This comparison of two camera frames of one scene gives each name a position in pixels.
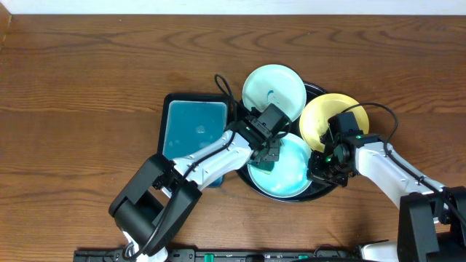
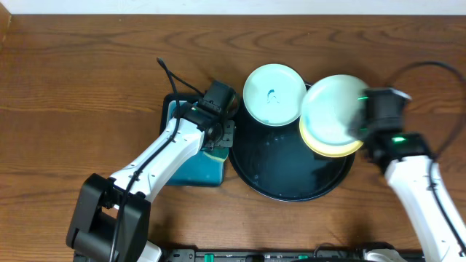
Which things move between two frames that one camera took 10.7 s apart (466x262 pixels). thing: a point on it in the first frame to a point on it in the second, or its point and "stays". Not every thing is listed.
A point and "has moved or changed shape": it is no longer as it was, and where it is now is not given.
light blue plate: [275, 84] stays
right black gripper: [314, 169] to [355, 124]
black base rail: [228, 255] stays
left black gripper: [268, 153] to [226, 134]
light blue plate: [290, 177] to [328, 105]
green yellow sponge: [264, 167] has moved or changed shape
